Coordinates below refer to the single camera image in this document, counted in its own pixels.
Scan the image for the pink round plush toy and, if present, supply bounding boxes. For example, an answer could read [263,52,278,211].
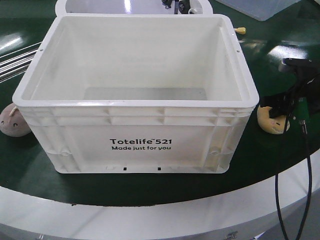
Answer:
[0,103,31,137]

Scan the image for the yellow round plush toy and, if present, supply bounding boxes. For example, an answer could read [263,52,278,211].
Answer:
[257,105,286,135]

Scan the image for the small yellow toy piece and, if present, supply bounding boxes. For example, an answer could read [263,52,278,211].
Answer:
[234,27,247,35]

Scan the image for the black fixtures in hub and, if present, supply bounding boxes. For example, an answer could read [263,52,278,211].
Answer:
[161,0,197,15]

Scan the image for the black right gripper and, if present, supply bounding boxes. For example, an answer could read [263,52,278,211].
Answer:
[260,58,320,119]

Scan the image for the white inner turntable ring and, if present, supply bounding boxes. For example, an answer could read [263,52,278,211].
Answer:
[54,0,214,18]

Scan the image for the black cable right outer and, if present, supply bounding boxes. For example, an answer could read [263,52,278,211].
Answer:
[298,119,313,240]

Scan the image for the black cable right inner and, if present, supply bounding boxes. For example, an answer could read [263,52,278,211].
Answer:
[274,109,295,240]

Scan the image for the steel roller rods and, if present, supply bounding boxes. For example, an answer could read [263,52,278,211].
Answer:
[0,42,41,83]

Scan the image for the green circuit board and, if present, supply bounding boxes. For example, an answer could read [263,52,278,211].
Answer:
[296,97,310,125]

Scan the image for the black cable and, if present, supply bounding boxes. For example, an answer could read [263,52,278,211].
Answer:
[274,109,295,240]
[298,119,313,240]

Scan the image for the white outer table rim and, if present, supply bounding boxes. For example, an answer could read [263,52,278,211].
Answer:
[0,147,320,240]

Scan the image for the white plastic tote box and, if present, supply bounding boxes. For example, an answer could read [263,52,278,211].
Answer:
[12,13,259,174]

